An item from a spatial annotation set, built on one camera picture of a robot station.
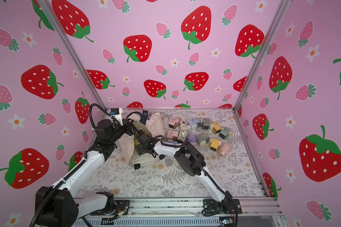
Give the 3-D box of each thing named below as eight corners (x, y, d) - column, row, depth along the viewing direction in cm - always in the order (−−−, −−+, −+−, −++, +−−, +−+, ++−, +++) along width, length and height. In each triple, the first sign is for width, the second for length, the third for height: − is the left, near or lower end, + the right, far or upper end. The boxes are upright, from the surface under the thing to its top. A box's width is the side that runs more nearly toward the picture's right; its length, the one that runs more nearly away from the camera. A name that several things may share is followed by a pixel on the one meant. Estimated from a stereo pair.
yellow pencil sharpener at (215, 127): (213, 134, 107) (214, 131, 103) (208, 127, 111) (209, 123, 108) (221, 131, 108) (222, 128, 105) (216, 124, 113) (217, 121, 109)
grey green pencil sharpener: (202, 129, 109) (203, 125, 105) (201, 122, 114) (202, 117, 110) (209, 129, 109) (210, 125, 105) (208, 122, 114) (209, 117, 110)
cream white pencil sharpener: (179, 129, 107) (179, 127, 105) (179, 122, 112) (179, 120, 110) (189, 129, 107) (189, 127, 105) (188, 122, 112) (188, 120, 110)
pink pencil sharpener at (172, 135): (165, 139, 102) (165, 136, 99) (167, 132, 106) (167, 129, 103) (176, 141, 101) (176, 138, 98) (178, 134, 105) (178, 131, 102)
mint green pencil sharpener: (220, 139, 104) (221, 135, 100) (217, 130, 109) (219, 126, 105) (230, 139, 104) (232, 135, 100) (227, 130, 109) (229, 126, 105)
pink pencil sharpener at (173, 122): (167, 126, 111) (167, 122, 108) (171, 120, 116) (171, 116, 112) (175, 129, 109) (175, 125, 105) (179, 123, 113) (179, 119, 110)
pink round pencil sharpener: (217, 158, 94) (220, 152, 88) (219, 147, 99) (222, 141, 93) (226, 160, 93) (230, 155, 86) (228, 150, 98) (231, 144, 92)
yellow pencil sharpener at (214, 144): (205, 146, 100) (206, 143, 96) (211, 139, 104) (212, 136, 100) (216, 152, 96) (217, 149, 93) (221, 145, 100) (222, 142, 97)
